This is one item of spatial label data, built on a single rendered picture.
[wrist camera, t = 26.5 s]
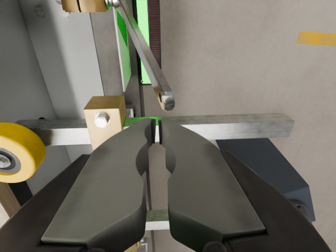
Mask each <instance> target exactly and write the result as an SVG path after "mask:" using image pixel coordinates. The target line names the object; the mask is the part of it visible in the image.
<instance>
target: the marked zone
mask: <svg viewBox="0 0 336 252"><path fill-rule="evenodd" d="M117 24H118V27H119V29H120V32H121V34H122V37H123V39H124V42H125V44H126V47H127V28H126V24H125V21H124V19H123V18H122V16H121V15H120V14H119V12H118V11H117Z"/></svg>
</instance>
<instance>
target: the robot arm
mask: <svg viewBox="0 0 336 252"><path fill-rule="evenodd" d="M158 133H159V144H160V145H162V146H163V147H164V148H165V166H166V169H167V170H168V171H169V172H170V173H171V176H170V177H169V179H168V181H167V194H168V219H169V230H170V234H171V236H172V237H173V238H174V239H175V240H176V241H178V242H179V243H181V244H183V245H185V246H186V247H188V248H190V249H192V250H194V251H195V252H332V251H331V249H330V248H329V246H328V245H327V244H326V242H325V241H324V240H323V238H322V237H321V235H320V234H319V233H318V231H317V230H316V229H315V227H314V226H313V224H312V221H311V217H310V214H309V210H308V209H307V207H306V206H305V205H304V203H303V202H301V201H299V200H296V199H287V198H286V197H285V196H284V195H283V194H281V193H280V192H279V191H278V190H277V189H276V188H274V187H273V186H272V185H271V184H269V183H268V182H267V181H266V180H264V179H263V178H262V177H261V176H259V175H258V174H257V173H256V172H254V171H253V170H252V169H251V168H250V167H248V166H247V165H246V164H245V163H243V162H242V161H241V160H240V159H238V158H237V157H236V156H235V155H233V154H232V153H231V152H230V151H228V150H220V149H219V148H218V147H216V146H215V145H214V144H213V143H211V142H210V141H209V140H207V139H206V138H204V137H203V136H201V135H200V134H198V133H196V132H194V131H192V130H190V129H188V128H186V127H184V126H182V125H180V124H178V123H176V122H174V121H172V120H170V119H168V118H163V119H161V120H158ZM155 139H156V119H154V118H149V117H146V118H144V119H142V120H140V121H138V122H136V123H134V124H133V125H131V126H129V127H127V128H125V129H124V130H122V131H120V132H118V133H116V134H115V135H113V136H112V137H110V138H109V139H107V140H106V141H104V142H103V143H102V144H101V145H99V146H98V147H97V148H96V149H95V150H94V151H93V152H92V153H90V154H82V155H81V156H80V157H78V158H77V159H76V160H75V161H74V162H73V163H71V164H70V165H69V166H68V167H67V168H66V169H64V170H63V171H62V172H61V173H60V174H59V175H57V176H56V177H55V178H54V179H53V180H51V181H50V182H49V183H48V184H47V185H46V186H44V187H43V188H42V189H41V190H40V191H39V192H37V193H36V194H35V195H34V196H33V197H32V198H30V199H29V200H28V201H27V202H26V203H25V204H24V205H23V206H21V207H20V208H19V209H18V210H17V211H16V212H15V213H14V214H13V215H12V216H11V217H10V218H9V219H8V220H7V221H6V222H5V224H4V225H3V226H2V227H1V228H0V252H124V251H125V250H127V249H128V248H130V247H131V246H133V245H134V244H136V243H137V242H139V241H140V240H141V239H142V238H143V236H144V234H145V229H146V217H147V205H146V194H145V184H144V179H143V178H142V175H143V174H144V172H145V171H146V170H147V169H148V167H149V156H148V149H149V148H150V147H151V146H152V144H155Z"/></svg>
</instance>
